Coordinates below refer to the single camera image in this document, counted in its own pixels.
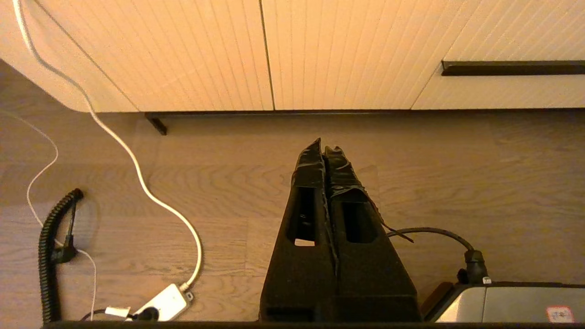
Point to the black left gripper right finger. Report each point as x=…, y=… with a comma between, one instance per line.
x=374, y=274

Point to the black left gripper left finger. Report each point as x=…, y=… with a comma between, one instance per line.
x=297, y=274

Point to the light grey robot base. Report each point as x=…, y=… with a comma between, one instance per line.
x=502, y=304

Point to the white low cabinet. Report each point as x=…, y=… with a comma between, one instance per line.
x=205, y=55

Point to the white extension socket block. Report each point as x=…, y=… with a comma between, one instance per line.
x=167, y=301

